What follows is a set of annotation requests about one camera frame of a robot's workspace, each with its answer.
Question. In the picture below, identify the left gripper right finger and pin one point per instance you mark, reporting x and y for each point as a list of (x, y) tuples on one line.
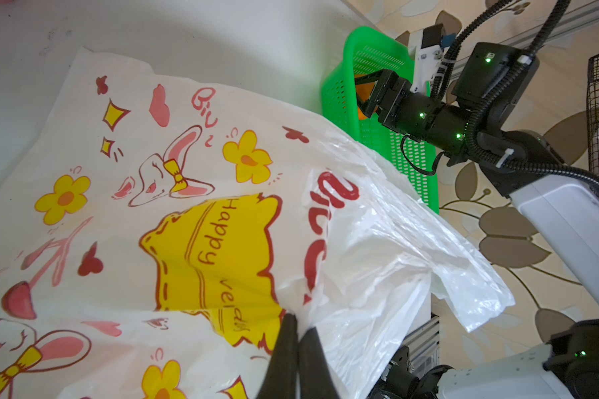
[(317, 361)]

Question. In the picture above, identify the green plastic basket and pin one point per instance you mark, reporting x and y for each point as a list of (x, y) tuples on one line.
[(366, 51)]

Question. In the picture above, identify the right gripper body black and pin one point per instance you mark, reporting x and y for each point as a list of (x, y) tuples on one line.
[(402, 111)]

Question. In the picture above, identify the white printed plastic bag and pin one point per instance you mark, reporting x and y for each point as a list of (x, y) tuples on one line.
[(157, 233)]

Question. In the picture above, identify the orange fruit three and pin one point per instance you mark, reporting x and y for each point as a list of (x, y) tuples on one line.
[(363, 92)]

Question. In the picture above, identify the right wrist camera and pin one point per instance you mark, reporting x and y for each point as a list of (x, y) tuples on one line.
[(427, 47)]

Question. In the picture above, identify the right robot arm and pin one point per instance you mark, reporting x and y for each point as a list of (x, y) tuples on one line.
[(560, 201)]

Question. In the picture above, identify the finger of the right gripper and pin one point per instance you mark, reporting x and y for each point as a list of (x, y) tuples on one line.
[(380, 78)]

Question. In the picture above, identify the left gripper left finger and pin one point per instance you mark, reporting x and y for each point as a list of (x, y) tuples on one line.
[(282, 373)]

